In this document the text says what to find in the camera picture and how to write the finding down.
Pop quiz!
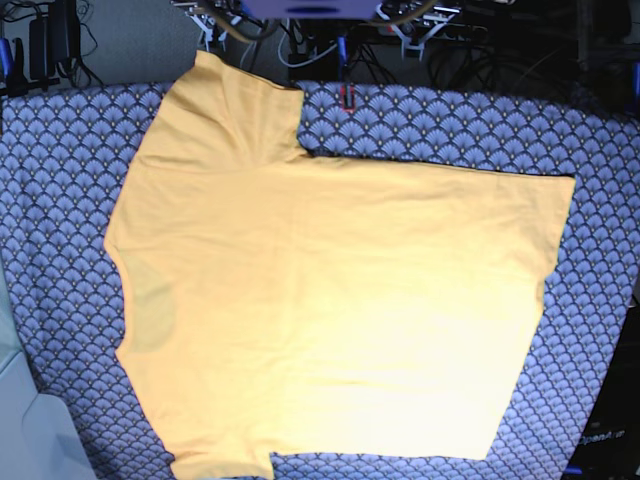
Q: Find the yellow T-shirt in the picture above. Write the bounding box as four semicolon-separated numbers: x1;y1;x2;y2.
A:
104;52;575;479

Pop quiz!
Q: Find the red-framed black clip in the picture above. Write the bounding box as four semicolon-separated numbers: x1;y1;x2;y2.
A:
340;83;356;113

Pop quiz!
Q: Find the black power strip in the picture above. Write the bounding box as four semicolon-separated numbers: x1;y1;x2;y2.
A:
356;21;489;45

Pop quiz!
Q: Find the purple box at top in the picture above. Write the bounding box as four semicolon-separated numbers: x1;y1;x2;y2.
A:
242;0;380;20

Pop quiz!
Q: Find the blue fan-patterned tablecloth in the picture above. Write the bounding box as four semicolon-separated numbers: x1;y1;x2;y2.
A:
1;83;639;479

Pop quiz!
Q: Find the black clamp at upper left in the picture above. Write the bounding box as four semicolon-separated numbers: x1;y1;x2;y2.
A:
1;37;60;98

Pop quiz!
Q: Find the white furniture at lower left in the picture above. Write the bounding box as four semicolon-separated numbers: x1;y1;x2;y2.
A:
0;269;96;480

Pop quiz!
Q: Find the black OpenArm case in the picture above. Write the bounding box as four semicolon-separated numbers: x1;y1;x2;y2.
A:
564;307;639;479

